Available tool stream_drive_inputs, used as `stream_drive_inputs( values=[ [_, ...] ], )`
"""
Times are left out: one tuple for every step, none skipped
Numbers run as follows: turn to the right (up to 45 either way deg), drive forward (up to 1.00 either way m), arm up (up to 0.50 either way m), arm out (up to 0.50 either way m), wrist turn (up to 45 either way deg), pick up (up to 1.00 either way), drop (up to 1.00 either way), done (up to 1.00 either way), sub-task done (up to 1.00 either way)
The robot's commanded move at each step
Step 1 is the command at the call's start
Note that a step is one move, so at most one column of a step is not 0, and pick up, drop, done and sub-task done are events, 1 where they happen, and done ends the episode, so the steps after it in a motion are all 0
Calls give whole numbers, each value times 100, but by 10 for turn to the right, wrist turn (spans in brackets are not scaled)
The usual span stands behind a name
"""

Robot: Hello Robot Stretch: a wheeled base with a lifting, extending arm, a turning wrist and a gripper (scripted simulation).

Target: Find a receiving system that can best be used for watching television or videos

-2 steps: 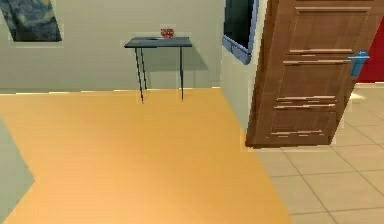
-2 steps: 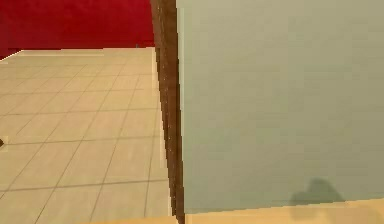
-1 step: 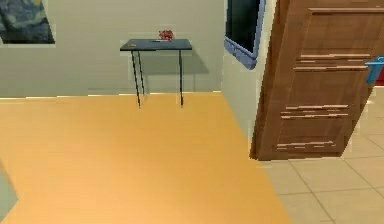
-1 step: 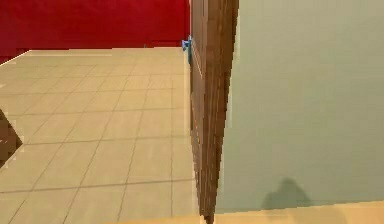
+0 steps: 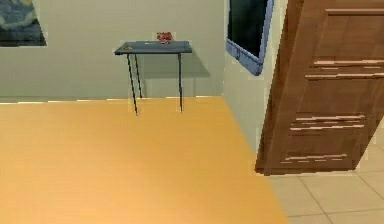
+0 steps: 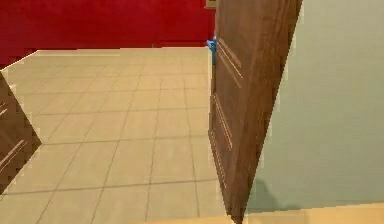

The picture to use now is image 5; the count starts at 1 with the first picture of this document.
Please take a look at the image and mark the dark grey thin-legged table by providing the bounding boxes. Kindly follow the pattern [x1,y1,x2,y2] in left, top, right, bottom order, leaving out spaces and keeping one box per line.
[114,40,194,117]

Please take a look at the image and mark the red flower bowl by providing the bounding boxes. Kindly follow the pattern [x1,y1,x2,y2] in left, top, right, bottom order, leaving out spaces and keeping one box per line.
[156,31,174,45]

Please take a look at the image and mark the blue framed wall television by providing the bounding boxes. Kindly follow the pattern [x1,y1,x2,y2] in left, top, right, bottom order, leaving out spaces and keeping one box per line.
[225,0,276,77]

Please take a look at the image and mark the blue framed wall painting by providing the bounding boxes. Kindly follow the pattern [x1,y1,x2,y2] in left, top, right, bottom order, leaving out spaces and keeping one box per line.
[0,0,48,48]

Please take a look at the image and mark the brown wooden room door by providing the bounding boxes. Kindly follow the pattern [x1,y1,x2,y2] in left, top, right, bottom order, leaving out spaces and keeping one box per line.
[254,0,384,177]

